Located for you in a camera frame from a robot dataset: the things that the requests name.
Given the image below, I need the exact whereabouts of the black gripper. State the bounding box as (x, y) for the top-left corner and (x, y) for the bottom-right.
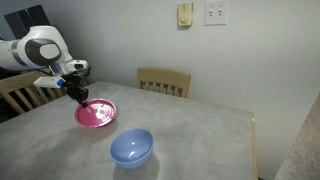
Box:
(60, 66), (92, 108)

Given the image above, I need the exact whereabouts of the pink round plastic lid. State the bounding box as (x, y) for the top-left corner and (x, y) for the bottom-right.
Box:
(74, 98), (118, 129)

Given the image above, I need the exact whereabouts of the blue plastic bowl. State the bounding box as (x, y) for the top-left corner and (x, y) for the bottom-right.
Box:
(109, 128), (155, 170)

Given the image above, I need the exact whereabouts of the light wooden slatted chair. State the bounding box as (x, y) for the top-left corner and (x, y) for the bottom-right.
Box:
(0, 70), (69, 116)

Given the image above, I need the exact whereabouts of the wooden chair back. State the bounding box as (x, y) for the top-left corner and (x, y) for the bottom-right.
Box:
(136, 67), (192, 99)

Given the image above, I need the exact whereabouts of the black box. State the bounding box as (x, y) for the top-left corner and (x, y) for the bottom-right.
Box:
(3, 4), (52, 40)

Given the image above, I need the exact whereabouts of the speckled grey countertop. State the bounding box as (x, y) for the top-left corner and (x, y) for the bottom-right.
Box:
(273, 93), (320, 180)

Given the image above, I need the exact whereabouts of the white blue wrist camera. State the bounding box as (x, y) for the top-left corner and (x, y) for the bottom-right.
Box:
(32, 76), (67, 90)

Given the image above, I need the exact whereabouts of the white double switch plate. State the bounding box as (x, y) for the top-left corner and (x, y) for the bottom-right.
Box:
(203, 0), (230, 27)

